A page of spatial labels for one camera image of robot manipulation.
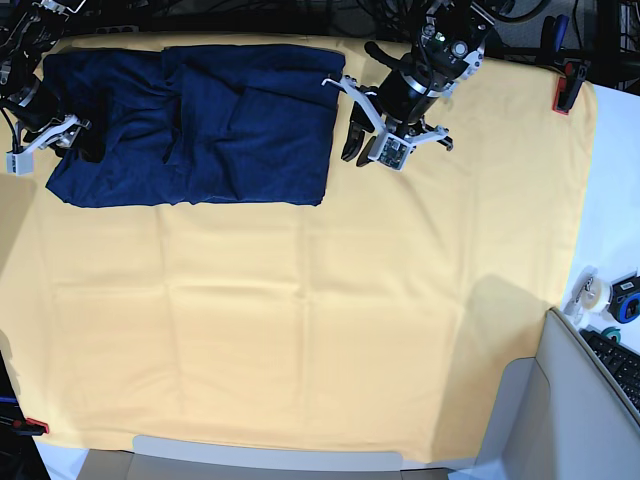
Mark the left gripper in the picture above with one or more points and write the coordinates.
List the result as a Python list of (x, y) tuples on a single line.
[(369, 115)]

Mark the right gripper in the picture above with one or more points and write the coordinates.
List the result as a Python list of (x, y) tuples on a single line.
[(63, 134)]

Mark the blue long-sleeve shirt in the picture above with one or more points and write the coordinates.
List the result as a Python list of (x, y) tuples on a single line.
[(214, 124)]

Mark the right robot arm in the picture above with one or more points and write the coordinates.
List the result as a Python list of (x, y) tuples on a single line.
[(34, 28)]

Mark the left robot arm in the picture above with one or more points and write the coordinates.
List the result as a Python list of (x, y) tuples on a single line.
[(447, 47)]

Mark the yellow table cloth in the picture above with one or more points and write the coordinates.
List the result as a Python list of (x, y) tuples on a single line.
[(379, 321)]

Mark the red clamp upper right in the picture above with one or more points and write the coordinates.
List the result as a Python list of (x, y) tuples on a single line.
[(573, 75)]

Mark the red clamp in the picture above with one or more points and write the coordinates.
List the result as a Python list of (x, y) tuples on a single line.
[(24, 427), (573, 75)]

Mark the clear tape roll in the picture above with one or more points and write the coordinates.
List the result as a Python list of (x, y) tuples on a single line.
[(591, 294)]

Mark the red clamp lower left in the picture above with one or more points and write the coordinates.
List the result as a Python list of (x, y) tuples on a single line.
[(24, 427)]

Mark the blue tape measure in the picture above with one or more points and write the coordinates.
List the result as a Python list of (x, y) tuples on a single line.
[(624, 301)]

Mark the green tape roll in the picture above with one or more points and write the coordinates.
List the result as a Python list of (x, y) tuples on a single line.
[(612, 333)]

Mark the white partition panel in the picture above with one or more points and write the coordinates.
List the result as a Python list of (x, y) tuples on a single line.
[(559, 415)]

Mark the black keyboard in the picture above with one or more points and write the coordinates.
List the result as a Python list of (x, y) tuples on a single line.
[(620, 362)]

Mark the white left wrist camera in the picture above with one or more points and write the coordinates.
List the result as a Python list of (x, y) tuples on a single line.
[(391, 151)]

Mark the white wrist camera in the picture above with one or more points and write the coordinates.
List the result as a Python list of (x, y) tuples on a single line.
[(391, 151), (20, 164)]

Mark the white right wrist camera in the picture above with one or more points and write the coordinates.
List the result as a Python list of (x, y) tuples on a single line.
[(20, 164)]

